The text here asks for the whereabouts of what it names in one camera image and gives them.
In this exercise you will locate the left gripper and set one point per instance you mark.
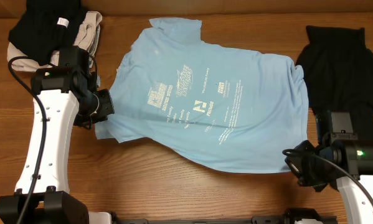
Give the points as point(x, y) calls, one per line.
point(105, 103)

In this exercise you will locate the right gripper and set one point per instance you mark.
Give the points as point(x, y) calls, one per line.
point(302, 165)

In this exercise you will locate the light blue t-shirt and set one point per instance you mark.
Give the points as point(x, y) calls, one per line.
point(228, 109)

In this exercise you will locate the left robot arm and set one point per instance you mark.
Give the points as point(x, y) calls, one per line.
point(62, 98)

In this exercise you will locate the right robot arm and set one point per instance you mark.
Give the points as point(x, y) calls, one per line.
point(346, 165)

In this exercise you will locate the folded beige garment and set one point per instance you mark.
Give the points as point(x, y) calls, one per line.
point(87, 39)

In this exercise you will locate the black garment on right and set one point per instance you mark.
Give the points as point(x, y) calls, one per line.
point(338, 72)

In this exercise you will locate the folded black garment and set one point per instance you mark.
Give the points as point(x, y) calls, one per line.
point(46, 26)

